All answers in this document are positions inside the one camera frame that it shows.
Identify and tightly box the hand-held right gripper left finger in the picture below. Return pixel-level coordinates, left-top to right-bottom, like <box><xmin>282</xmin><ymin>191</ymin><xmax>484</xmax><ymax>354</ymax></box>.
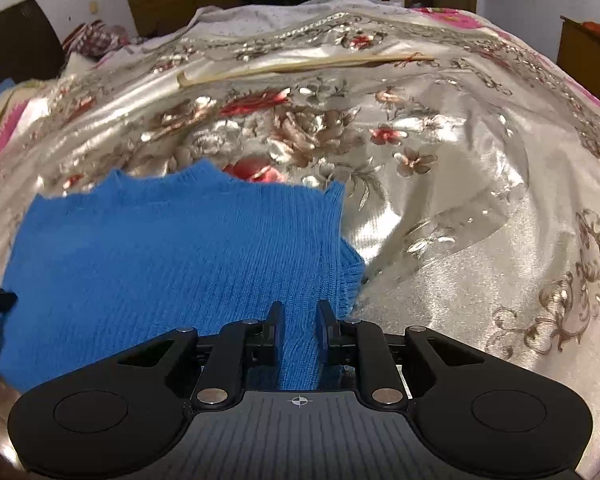
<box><xmin>115</xmin><ymin>301</ymin><xmax>287</xmax><ymax>407</ymax></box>

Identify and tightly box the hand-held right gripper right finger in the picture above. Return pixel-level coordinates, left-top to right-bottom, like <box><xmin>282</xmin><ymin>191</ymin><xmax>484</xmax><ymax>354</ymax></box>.
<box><xmin>316</xmin><ymin>300</ymin><xmax>487</xmax><ymax>407</ymax></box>

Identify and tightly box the blue striped knit sweater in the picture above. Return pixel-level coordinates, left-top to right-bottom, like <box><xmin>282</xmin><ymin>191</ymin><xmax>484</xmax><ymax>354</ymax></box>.
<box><xmin>0</xmin><ymin>160</ymin><xmax>366</xmax><ymax>393</ymax></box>

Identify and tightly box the floral satin bedspread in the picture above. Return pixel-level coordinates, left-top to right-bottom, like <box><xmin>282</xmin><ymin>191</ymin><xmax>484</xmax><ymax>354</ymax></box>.
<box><xmin>0</xmin><ymin>7</ymin><xmax>600</xmax><ymax>480</ymax></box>

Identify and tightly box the dark wooden headboard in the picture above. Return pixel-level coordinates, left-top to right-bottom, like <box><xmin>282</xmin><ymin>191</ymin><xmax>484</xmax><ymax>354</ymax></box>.
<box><xmin>0</xmin><ymin>0</ymin><xmax>66</xmax><ymax>96</ymax></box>

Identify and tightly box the red white patterned cloth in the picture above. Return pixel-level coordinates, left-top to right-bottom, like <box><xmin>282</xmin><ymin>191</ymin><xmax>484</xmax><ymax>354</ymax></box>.
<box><xmin>62</xmin><ymin>20</ymin><xmax>147</xmax><ymax>58</ymax></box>

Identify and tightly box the white quilt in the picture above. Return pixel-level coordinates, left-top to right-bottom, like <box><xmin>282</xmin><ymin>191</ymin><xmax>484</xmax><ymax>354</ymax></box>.
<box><xmin>190</xmin><ymin>0</ymin><xmax>402</xmax><ymax>32</ymax></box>

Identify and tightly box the pink floral sheet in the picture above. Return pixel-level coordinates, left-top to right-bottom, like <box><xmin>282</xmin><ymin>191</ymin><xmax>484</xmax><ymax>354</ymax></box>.
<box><xmin>410</xmin><ymin>6</ymin><xmax>512</xmax><ymax>37</ymax></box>

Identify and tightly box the wooden side table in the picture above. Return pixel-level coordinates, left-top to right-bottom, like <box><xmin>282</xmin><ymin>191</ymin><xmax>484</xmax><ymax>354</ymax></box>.
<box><xmin>557</xmin><ymin>15</ymin><xmax>600</xmax><ymax>109</ymax></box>

